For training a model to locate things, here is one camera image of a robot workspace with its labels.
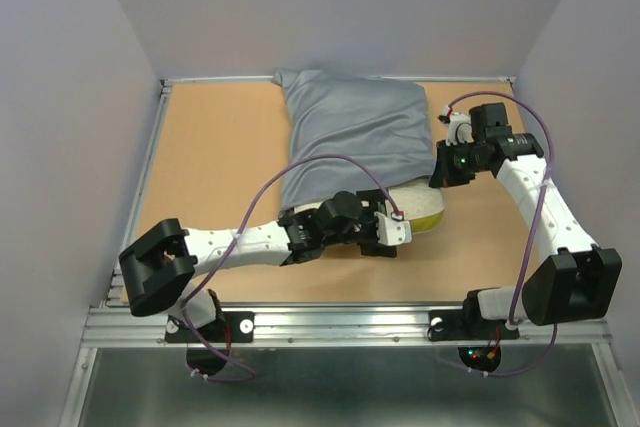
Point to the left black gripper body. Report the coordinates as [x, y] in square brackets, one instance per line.
[363, 230]

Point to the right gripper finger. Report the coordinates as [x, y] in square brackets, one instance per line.
[440, 176]
[461, 177]

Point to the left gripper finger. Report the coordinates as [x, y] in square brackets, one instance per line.
[377, 250]
[373, 201]

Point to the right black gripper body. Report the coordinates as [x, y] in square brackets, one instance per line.
[466, 157]

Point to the white pillow yellow edge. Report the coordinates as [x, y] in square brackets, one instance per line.
[422, 205]

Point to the grey pillowcase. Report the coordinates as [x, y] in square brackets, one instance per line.
[352, 134]

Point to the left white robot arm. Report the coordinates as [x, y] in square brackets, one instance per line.
[159, 268]

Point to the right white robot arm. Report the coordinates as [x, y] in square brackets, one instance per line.
[577, 277]

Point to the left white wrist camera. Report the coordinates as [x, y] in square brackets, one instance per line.
[393, 231]

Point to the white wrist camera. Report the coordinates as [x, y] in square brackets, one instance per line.
[393, 231]
[459, 129]

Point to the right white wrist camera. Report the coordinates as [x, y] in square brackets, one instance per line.
[459, 129]

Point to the aluminium front rail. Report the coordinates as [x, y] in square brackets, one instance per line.
[287, 325]

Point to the aluminium rail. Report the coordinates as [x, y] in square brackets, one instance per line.
[287, 325]
[86, 358]

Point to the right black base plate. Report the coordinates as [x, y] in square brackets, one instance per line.
[455, 325]

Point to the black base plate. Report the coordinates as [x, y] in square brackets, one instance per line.
[455, 325]
[234, 327]

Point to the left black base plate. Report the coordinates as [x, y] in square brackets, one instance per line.
[234, 327]

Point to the aluminium left side rail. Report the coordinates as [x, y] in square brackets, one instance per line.
[86, 358]

